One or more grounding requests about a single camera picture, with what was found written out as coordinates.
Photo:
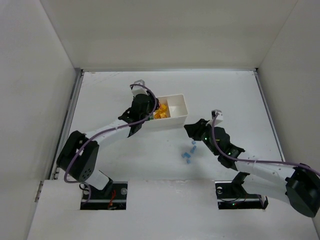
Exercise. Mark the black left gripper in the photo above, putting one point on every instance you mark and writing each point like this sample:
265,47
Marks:
149,104

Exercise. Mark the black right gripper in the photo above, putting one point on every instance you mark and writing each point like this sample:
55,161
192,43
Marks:
200,131

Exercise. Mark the yellow oval printed lego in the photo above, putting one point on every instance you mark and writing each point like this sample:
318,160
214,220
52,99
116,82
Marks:
161,112

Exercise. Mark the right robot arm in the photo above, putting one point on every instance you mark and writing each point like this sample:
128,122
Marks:
296,184

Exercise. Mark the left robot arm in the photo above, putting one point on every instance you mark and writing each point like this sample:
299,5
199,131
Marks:
80,152

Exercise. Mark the white three-compartment container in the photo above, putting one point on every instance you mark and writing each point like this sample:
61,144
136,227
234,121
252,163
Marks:
176,114

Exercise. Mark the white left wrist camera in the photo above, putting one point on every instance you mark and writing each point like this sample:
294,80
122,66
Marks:
138,88

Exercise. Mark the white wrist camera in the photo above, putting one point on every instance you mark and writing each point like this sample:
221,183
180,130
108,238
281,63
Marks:
138,88
217,117

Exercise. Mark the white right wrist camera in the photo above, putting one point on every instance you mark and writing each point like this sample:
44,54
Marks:
217,117

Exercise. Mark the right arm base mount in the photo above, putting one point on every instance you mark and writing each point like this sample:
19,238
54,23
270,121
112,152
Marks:
232,196

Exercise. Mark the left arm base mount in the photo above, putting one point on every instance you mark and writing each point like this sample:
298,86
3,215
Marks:
116,198

